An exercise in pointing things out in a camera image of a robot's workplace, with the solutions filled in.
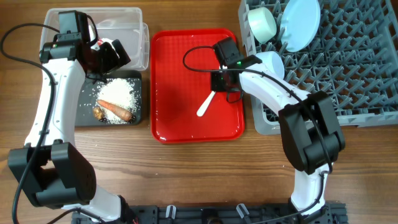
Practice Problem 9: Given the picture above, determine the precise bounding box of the white rice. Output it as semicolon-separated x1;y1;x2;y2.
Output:
79;77;141;125

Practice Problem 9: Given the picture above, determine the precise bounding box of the white plastic spoon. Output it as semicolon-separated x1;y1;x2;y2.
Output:
196;91;216;117

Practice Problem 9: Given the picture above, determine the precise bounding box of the brown food scrap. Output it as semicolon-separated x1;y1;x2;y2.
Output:
93;107;106;121

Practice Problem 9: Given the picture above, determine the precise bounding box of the small light blue bowl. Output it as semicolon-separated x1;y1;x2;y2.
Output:
256;51;285;79

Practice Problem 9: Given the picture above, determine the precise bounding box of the orange carrot piece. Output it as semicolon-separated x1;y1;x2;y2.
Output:
97;100;132;122

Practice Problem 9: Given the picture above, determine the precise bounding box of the green bowl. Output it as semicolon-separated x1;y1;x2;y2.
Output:
248;7;277;44

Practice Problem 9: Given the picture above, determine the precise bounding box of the large light blue plate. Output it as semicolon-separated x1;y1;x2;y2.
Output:
280;0;320;52

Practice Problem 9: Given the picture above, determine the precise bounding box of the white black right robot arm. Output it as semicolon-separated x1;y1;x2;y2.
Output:
212;37;345;217

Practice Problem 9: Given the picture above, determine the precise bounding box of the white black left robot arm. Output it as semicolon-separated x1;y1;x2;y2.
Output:
7;10;139;223

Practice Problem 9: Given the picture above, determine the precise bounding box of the grey dishwasher rack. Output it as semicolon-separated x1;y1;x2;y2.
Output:
238;0;397;127

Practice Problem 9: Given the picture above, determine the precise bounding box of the red serving tray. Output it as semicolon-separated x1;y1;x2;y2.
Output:
150;28;245;144

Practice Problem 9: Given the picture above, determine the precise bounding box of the black plastic tray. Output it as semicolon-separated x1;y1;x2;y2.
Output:
74;70;144;127

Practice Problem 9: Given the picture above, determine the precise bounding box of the clear plastic bin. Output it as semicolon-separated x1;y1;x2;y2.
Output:
39;7;149;76

